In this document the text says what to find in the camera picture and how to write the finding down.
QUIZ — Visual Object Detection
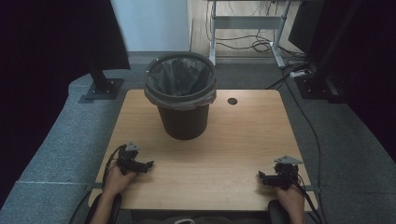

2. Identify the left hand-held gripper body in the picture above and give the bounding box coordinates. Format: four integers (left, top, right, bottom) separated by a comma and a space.
116, 141, 142, 175

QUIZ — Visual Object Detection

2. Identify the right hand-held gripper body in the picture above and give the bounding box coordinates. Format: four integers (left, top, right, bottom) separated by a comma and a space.
273, 155, 304, 190

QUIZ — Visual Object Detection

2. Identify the black trash bin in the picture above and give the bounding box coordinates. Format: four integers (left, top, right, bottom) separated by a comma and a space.
144, 51, 218, 141

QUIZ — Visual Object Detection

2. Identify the grey plastic trash bag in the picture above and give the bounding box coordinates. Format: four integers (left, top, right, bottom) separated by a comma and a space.
144, 57, 218, 112

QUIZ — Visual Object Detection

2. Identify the person's right hand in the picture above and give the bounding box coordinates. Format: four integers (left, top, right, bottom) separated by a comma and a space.
274, 182, 306, 217

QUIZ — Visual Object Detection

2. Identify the person's left hand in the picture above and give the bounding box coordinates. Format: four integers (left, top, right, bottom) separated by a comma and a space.
103, 160, 138, 198

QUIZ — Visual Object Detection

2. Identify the dark curtain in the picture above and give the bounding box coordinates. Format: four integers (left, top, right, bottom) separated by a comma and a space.
0, 0, 132, 206

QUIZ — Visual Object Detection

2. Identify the dark monitor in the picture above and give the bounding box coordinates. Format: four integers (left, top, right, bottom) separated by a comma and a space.
288, 0, 326, 55

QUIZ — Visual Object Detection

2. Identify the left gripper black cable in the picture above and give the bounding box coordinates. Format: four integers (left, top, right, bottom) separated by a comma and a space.
68, 144, 127, 224

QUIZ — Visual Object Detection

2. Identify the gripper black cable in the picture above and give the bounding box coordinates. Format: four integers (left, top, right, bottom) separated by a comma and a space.
288, 173, 325, 224
68, 144, 127, 224

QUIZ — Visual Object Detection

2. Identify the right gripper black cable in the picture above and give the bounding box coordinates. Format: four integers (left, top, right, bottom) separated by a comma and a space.
288, 173, 325, 224

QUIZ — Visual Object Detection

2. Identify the long black floor cable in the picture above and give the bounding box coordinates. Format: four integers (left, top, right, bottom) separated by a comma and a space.
264, 63, 323, 194

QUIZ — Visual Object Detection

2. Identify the black stand with base plate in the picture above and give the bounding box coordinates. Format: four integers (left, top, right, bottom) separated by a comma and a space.
78, 63, 125, 105

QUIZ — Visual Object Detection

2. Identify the tangle of black floor cables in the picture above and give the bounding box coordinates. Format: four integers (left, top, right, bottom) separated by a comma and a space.
205, 0, 311, 64

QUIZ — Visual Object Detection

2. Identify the white desk frame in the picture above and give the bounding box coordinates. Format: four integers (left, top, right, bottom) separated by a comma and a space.
207, 0, 292, 69

